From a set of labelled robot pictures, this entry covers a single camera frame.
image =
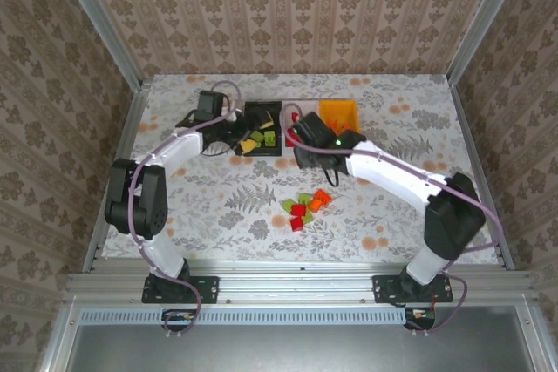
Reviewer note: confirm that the red lego brick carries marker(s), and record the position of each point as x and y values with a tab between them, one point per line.
298	209
295	117
297	224
289	141

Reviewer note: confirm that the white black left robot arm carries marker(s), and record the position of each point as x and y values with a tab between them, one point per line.
183	146

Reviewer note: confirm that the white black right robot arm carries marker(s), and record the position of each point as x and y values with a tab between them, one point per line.
392	171

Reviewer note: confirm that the black plastic bin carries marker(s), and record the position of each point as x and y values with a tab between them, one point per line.
266	152

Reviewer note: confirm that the orange plastic bin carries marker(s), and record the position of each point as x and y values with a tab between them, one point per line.
349	108

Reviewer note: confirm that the floral table cover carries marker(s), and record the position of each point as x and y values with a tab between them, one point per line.
209	215

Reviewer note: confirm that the grey metal plate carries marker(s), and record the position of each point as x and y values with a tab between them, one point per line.
296	348

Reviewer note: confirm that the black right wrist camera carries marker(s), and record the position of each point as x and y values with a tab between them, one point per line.
314	130

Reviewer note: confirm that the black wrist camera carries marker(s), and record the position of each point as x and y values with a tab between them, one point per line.
211	106
314	130

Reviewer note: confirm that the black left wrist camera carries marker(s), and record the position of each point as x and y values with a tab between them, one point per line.
211	106

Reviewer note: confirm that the aluminium side rail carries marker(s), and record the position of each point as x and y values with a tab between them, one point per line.
475	137
126	128

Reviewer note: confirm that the aluminium front rail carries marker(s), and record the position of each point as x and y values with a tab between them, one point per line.
296	278

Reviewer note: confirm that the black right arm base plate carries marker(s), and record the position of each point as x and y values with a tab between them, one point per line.
385	289

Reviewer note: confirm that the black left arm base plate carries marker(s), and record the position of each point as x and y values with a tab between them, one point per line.
205	289

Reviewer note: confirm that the aluminium frame post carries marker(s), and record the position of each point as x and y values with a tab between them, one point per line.
100	23
484	19

